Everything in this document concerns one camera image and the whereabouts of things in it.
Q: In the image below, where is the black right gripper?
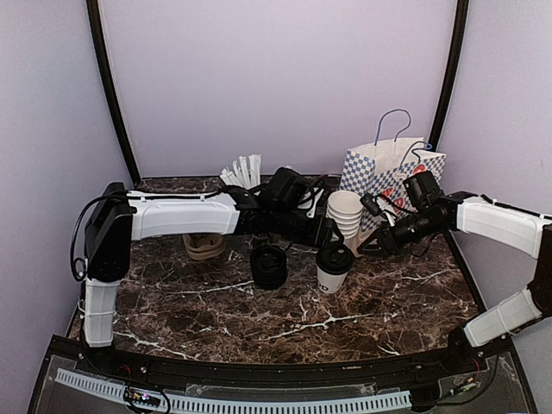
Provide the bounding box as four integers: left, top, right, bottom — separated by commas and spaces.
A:
358, 209, 442, 257

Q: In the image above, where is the black coffee lid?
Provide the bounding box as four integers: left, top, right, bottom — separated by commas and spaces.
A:
316, 245, 354, 275

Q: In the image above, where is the white paper coffee cup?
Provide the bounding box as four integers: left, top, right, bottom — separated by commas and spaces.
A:
317, 267, 348, 294

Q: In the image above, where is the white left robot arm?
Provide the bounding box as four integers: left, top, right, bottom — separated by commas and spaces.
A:
69, 167, 344, 376

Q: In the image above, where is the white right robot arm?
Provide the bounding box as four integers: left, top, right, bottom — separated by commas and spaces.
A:
357, 171, 551, 374

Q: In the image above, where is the stack of white paper cups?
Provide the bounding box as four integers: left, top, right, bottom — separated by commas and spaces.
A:
326, 190, 363, 257

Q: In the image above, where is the blue checkered paper bag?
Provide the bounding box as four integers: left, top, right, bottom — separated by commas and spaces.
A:
340, 110, 447, 218

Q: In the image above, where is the stack of black lids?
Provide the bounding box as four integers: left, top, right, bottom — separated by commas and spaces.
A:
250, 245, 288, 291

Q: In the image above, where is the white wrapped straws bundle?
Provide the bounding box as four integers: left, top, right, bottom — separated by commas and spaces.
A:
219, 154, 261, 190

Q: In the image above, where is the brown cardboard cup carrier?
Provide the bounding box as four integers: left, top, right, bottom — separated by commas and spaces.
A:
182, 234, 226, 261

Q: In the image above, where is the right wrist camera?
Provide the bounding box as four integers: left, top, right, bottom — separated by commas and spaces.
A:
360, 192, 397, 226

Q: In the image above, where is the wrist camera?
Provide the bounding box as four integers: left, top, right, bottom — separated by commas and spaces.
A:
298, 179, 324, 218
360, 192, 397, 226

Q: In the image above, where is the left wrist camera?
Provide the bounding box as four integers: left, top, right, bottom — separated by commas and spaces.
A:
298, 179, 324, 218

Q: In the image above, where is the white slotted cable duct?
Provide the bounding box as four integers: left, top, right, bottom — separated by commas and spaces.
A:
54, 368, 411, 413

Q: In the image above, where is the black front rail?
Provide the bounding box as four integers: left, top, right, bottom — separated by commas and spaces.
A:
77, 340, 488, 389

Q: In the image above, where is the black vertical frame post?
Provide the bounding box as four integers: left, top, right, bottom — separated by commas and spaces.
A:
429, 0, 469, 151

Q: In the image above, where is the black left frame post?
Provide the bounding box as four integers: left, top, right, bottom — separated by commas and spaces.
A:
85, 0, 141, 185

